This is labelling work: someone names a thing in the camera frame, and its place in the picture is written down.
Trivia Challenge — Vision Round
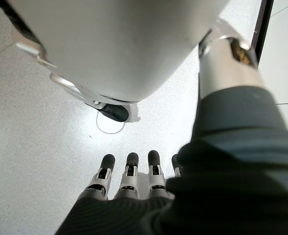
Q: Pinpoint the open dishwasher door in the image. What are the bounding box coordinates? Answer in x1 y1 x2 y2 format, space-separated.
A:
251 0 275 68

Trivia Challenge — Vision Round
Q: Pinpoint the black silver robot right hand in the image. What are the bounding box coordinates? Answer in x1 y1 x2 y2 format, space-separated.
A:
54 19 288 235

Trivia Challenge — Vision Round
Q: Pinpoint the thin cable on floor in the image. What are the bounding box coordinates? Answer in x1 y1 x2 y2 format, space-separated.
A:
96 111 125 134

